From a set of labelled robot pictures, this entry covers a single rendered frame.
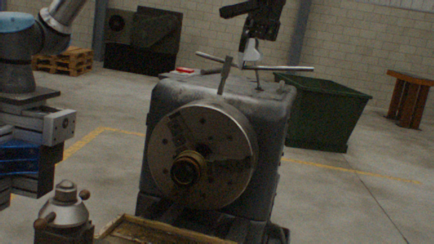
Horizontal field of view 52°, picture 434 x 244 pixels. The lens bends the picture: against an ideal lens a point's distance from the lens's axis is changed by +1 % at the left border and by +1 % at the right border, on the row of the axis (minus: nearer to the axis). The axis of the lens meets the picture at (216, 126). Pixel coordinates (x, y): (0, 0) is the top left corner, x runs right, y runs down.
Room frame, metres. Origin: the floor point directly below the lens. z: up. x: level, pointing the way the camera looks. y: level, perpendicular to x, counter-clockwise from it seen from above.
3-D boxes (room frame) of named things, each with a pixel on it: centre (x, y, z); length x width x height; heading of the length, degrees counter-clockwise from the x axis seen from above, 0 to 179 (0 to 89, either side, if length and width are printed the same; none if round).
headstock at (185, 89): (1.66, -0.04, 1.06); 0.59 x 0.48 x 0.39; 169
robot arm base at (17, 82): (1.36, 0.66, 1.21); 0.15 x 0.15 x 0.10
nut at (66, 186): (0.67, 0.22, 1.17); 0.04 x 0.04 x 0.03
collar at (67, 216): (0.67, 0.22, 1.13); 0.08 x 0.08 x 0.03
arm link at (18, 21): (1.36, 0.66, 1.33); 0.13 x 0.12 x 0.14; 160
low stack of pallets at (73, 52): (8.82, 3.22, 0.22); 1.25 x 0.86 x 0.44; 2
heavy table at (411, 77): (9.45, -3.80, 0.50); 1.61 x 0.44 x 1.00; 179
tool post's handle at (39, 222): (0.62, 0.23, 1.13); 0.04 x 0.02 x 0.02; 169
